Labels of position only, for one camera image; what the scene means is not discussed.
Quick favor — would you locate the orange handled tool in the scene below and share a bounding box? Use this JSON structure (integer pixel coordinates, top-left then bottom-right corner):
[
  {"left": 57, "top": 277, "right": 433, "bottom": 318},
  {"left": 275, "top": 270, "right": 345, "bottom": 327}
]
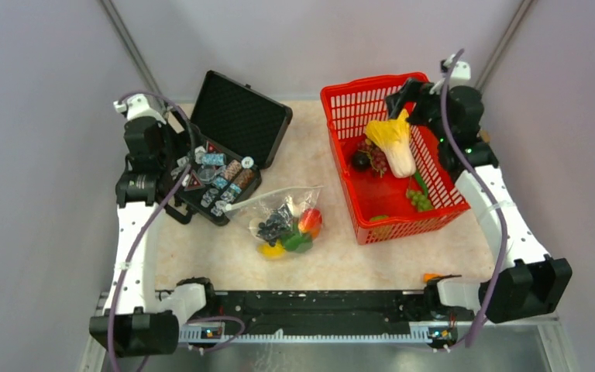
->
[{"left": 423, "top": 273, "right": 441, "bottom": 283}]

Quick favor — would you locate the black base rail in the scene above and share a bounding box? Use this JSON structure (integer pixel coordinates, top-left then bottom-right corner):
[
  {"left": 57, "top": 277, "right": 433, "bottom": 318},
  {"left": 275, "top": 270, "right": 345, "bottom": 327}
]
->
[{"left": 187, "top": 290, "right": 476, "bottom": 344}]

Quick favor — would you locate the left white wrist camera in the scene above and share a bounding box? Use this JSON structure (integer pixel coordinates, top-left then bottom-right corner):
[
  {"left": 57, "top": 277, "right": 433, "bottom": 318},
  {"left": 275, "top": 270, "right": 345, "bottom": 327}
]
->
[{"left": 113, "top": 94, "right": 167, "bottom": 124}]

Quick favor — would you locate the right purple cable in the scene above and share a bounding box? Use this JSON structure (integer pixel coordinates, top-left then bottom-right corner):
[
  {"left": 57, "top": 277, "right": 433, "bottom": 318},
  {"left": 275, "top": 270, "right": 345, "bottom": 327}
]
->
[{"left": 440, "top": 48, "right": 509, "bottom": 350}]

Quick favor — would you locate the yellow lemon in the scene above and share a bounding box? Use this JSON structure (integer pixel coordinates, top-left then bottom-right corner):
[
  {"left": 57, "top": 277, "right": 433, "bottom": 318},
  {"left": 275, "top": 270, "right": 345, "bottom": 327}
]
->
[{"left": 257, "top": 243, "right": 287, "bottom": 260}]

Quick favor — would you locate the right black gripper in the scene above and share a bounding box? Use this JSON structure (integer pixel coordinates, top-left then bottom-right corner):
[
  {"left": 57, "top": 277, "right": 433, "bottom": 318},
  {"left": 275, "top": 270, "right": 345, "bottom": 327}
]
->
[{"left": 384, "top": 77, "right": 452, "bottom": 143}]

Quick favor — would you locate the green lime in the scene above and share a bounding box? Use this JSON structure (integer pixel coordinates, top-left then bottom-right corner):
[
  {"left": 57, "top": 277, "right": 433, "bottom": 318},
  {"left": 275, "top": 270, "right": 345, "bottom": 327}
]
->
[{"left": 369, "top": 215, "right": 388, "bottom": 222}]

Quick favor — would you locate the dark plum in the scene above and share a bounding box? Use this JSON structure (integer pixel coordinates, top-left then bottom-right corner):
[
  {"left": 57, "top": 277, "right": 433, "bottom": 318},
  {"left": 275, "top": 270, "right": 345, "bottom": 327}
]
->
[{"left": 350, "top": 151, "right": 371, "bottom": 172}]

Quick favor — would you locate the black poker chip case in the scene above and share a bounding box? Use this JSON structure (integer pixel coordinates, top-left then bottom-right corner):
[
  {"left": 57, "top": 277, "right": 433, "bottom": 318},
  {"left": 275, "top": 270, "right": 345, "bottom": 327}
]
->
[{"left": 166, "top": 71, "right": 293, "bottom": 226}]

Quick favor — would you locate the purple grape bunch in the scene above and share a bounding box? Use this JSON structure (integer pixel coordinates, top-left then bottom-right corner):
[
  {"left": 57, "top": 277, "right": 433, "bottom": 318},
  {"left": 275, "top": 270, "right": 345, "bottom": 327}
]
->
[{"left": 355, "top": 139, "right": 389, "bottom": 177}]

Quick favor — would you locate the clear zip top bag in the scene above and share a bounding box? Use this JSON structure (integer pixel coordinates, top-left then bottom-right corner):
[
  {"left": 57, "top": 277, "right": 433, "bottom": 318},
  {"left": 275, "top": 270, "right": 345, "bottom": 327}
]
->
[{"left": 224, "top": 185, "right": 325, "bottom": 260}]

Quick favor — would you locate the red tomato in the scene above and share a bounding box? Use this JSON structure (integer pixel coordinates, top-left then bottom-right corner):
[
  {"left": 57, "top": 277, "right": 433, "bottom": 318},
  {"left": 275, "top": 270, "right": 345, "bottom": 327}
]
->
[{"left": 297, "top": 208, "right": 323, "bottom": 239}]

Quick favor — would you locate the red plastic basket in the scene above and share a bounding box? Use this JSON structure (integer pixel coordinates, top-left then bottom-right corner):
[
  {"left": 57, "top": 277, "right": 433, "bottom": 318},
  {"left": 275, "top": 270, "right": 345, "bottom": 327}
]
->
[{"left": 320, "top": 72, "right": 469, "bottom": 244}]

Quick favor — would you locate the green bell pepper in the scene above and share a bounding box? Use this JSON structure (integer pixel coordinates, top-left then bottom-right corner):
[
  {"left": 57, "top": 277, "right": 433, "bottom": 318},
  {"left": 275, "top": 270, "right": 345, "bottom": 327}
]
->
[{"left": 281, "top": 232, "right": 313, "bottom": 253}]

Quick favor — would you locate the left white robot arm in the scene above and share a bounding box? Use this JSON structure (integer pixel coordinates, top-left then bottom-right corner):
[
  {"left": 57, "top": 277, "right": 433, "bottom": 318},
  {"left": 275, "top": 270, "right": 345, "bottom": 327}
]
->
[{"left": 89, "top": 117, "right": 218, "bottom": 360}]

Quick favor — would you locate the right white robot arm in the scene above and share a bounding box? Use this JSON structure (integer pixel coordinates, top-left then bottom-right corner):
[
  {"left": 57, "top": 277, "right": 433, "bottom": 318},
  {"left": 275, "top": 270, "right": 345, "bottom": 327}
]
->
[{"left": 385, "top": 78, "right": 573, "bottom": 323}]

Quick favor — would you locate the green grape bunch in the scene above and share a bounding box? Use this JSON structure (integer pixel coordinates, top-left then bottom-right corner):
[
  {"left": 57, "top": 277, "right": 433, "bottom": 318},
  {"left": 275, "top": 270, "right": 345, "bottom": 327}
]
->
[{"left": 406, "top": 189, "right": 434, "bottom": 212}]

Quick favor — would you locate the black grape bunch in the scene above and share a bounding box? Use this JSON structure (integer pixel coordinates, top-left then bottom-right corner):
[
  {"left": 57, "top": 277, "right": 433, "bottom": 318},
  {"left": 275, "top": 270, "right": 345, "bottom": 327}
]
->
[{"left": 256, "top": 210, "right": 293, "bottom": 246}]

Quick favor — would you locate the napa cabbage toy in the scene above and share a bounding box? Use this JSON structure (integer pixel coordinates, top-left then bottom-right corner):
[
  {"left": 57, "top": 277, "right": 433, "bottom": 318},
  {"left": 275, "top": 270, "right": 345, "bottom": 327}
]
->
[{"left": 364, "top": 109, "right": 417, "bottom": 178}]

